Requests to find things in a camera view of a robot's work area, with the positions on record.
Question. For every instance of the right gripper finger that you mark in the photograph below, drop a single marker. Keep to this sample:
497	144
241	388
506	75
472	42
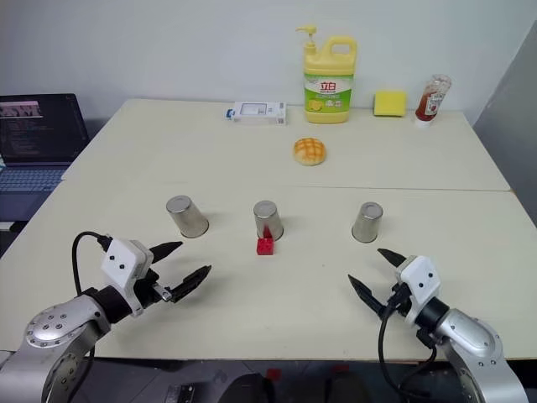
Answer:
368	296
392	258

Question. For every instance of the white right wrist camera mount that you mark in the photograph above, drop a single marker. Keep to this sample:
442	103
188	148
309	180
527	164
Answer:
421	279

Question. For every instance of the open dark laptop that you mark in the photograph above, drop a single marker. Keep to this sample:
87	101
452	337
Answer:
38	134

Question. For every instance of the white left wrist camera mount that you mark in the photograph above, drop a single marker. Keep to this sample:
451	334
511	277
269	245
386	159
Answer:
119	260

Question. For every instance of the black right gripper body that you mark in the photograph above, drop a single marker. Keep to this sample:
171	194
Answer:
398	301

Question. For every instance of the yellow sponge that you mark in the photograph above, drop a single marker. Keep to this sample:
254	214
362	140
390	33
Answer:
390	103

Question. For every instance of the round golden bread bun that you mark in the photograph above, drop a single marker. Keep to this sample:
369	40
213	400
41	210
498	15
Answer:
309	152

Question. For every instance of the steel cup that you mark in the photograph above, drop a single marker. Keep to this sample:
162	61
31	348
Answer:
267	216
367	222
186	218

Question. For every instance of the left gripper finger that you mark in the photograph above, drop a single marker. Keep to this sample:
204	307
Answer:
165	249
191	282

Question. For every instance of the yellow dish soap pump bottle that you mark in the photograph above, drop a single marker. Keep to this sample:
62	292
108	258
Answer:
329	96

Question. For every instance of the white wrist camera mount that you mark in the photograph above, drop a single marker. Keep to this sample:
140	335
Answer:
421	279
119	260

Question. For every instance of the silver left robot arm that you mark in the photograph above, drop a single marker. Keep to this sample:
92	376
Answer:
58	336

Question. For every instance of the grey partition panel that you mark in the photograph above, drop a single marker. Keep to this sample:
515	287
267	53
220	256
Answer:
512	117

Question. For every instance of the ketchup squeeze bottle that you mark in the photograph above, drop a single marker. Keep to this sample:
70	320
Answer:
430	103

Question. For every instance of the red toy block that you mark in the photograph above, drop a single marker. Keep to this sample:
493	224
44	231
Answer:
265	247

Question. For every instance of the white flat carton box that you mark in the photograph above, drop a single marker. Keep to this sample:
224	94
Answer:
258	113

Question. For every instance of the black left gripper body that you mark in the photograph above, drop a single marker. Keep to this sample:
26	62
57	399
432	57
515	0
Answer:
147	290

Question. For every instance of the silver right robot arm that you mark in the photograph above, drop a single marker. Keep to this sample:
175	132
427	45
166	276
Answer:
478	344

